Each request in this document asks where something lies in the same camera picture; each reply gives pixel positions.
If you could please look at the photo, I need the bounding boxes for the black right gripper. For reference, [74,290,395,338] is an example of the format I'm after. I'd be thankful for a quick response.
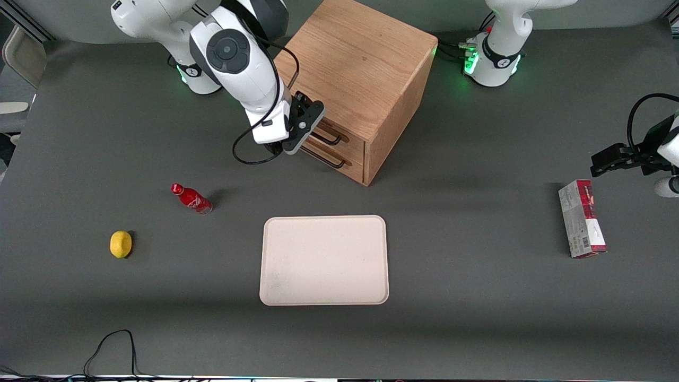
[265,91,325,156]

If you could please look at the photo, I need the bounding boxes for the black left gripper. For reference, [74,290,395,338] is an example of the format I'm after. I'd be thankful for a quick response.
[590,116,677,178]

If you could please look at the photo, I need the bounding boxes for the wooden drawer with black handle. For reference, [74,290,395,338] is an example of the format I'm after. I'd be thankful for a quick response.
[292,103,367,164]
[297,135,367,186]

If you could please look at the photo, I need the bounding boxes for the wooden drawer cabinet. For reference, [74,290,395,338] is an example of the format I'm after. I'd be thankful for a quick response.
[274,0,438,186]

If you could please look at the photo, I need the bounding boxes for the red plaid carton box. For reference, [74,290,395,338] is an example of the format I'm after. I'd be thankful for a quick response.
[558,179,608,259]

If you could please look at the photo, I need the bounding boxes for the red cola bottle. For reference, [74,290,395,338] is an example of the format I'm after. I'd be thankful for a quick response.
[170,183,213,215]

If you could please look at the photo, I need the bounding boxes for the beige plastic tray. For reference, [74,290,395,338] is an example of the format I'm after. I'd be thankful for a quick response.
[259,215,389,306]

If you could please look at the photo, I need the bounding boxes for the yellow lemon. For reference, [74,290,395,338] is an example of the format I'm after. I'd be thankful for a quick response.
[110,230,133,259]

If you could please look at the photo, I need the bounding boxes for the beige plastic chair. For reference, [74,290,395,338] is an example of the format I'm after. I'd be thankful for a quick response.
[0,25,47,116]

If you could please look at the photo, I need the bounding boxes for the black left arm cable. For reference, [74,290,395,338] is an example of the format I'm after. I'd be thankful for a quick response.
[627,93,679,152]

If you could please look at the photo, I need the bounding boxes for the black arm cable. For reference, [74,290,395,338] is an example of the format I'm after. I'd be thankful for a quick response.
[627,93,679,152]
[232,32,301,166]

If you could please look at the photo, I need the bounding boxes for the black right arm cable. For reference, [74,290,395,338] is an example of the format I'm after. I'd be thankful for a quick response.
[232,32,301,166]

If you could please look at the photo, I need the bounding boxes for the black left base cables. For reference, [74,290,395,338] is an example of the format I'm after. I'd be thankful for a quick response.
[435,40,478,60]

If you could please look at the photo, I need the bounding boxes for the black cable loop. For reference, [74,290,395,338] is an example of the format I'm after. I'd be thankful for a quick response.
[84,329,141,378]

